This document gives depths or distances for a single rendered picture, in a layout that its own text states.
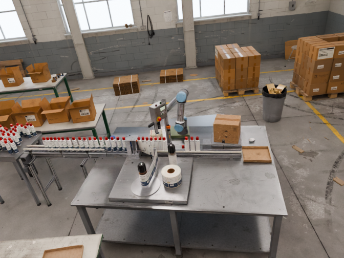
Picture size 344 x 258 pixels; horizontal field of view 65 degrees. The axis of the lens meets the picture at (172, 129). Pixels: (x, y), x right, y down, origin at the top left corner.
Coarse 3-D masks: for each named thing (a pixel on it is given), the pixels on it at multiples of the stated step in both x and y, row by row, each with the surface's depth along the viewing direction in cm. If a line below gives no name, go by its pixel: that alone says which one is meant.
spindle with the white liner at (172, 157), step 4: (168, 144) 289; (172, 144) 288; (168, 148) 288; (172, 148) 286; (168, 152) 291; (172, 152) 289; (168, 156) 295; (172, 156) 291; (176, 156) 296; (172, 160) 294; (176, 160) 297; (176, 164) 299
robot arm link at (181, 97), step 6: (180, 90) 328; (186, 90) 328; (180, 96) 319; (186, 96) 323; (180, 102) 324; (180, 108) 329; (180, 114) 333; (180, 120) 337; (174, 126) 342; (180, 126) 338
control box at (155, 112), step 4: (152, 104) 307; (160, 104) 305; (152, 108) 301; (156, 108) 300; (152, 112) 305; (156, 112) 302; (160, 112) 307; (152, 116) 308; (156, 116) 304; (160, 116) 309; (164, 116) 314; (152, 120) 312; (156, 120) 307
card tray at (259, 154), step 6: (246, 150) 321; (252, 150) 320; (258, 150) 319; (264, 150) 318; (246, 156) 313; (252, 156) 311; (258, 156) 310; (264, 156) 309; (270, 156) 303; (258, 162) 302; (264, 162) 301; (270, 162) 299
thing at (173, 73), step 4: (180, 68) 770; (164, 72) 758; (168, 72) 755; (172, 72) 752; (176, 72) 748; (180, 72) 745; (160, 76) 733; (164, 76) 733; (168, 76) 733; (172, 76) 732; (176, 76) 732; (180, 76) 733; (160, 80) 742; (164, 80) 741; (168, 80) 741; (172, 80) 740; (176, 80) 739; (180, 80) 739
